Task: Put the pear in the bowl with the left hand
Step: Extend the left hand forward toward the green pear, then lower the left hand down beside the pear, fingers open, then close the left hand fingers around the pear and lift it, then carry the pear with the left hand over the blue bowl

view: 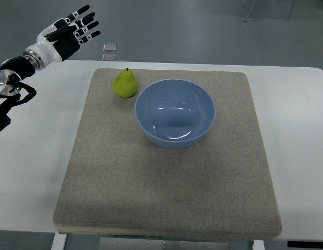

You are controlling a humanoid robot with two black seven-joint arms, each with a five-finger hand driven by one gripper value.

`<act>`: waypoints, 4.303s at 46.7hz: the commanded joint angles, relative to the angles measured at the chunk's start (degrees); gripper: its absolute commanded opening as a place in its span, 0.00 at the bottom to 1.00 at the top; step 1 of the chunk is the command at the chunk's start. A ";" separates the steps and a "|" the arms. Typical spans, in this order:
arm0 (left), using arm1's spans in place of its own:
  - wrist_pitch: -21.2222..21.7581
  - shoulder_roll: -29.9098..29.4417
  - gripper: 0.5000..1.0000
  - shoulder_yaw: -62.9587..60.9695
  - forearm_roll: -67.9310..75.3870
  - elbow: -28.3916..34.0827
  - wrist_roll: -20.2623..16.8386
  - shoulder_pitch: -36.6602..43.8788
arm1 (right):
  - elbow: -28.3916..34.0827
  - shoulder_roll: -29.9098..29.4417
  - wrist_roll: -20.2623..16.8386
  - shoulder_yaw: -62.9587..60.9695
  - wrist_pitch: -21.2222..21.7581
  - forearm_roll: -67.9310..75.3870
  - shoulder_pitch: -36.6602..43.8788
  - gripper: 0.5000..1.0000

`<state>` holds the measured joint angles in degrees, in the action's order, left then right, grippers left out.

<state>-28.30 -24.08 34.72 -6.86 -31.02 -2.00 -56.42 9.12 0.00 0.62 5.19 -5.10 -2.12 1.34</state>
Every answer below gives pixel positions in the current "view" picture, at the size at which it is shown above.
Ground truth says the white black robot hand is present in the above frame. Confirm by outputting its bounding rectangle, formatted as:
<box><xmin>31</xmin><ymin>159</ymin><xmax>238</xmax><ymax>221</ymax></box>
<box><xmin>23</xmin><ymin>5</ymin><xmax>101</xmax><ymax>70</ymax></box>

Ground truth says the green pear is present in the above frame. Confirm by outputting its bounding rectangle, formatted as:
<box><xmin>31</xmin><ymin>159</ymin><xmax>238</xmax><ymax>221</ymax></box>
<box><xmin>113</xmin><ymin>68</ymin><xmax>139</xmax><ymax>98</ymax></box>

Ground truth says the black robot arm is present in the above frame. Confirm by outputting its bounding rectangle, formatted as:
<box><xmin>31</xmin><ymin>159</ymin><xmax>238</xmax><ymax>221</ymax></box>
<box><xmin>0</xmin><ymin>55</ymin><xmax>38</xmax><ymax>132</ymax></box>

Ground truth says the blue ceramic bowl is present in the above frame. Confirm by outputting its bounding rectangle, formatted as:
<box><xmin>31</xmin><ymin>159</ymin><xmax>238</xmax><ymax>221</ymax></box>
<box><xmin>134</xmin><ymin>79</ymin><xmax>217</xmax><ymax>149</ymax></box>

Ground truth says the lower metal floor plate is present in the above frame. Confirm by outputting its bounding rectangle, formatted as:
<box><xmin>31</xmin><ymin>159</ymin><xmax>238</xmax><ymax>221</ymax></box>
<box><xmin>102</xmin><ymin>53</ymin><xmax>116</xmax><ymax>61</ymax></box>

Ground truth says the metal floor plate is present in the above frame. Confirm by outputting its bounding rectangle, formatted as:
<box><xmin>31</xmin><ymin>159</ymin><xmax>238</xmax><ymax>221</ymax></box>
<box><xmin>102</xmin><ymin>53</ymin><xmax>116</xmax><ymax>61</ymax></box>
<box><xmin>102</xmin><ymin>43</ymin><xmax>117</xmax><ymax>52</ymax></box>

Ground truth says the upper metal floor plate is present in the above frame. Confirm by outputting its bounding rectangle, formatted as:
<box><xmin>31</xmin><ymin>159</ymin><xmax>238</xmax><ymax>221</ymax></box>
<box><xmin>102</xmin><ymin>43</ymin><xmax>117</xmax><ymax>52</ymax></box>

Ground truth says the grey felt mat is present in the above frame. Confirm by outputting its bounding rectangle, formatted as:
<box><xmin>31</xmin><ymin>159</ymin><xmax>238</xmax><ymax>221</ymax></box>
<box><xmin>53</xmin><ymin>69</ymin><xmax>282</xmax><ymax>241</ymax></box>

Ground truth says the white table frame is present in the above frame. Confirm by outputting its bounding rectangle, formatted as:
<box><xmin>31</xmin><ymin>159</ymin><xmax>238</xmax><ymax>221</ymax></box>
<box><xmin>51</xmin><ymin>231</ymin><xmax>323</xmax><ymax>250</ymax></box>

